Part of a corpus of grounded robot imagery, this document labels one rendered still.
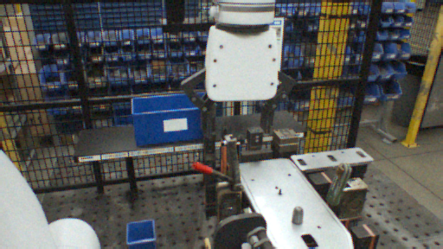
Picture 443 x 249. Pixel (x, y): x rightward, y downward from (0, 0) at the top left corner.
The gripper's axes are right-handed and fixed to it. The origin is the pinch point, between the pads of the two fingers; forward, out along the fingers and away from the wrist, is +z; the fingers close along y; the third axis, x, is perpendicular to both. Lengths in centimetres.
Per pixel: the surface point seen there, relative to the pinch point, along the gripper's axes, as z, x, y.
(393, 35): 26, 222, 193
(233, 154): 23.8, 32.4, 7.7
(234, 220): 23.0, 5.0, 1.7
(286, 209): 41, 28, 23
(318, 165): 40, 48, 43
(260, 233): 23.4, 1.0, 6.1
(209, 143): 36, 63, 6
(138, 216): 71, 69, -22
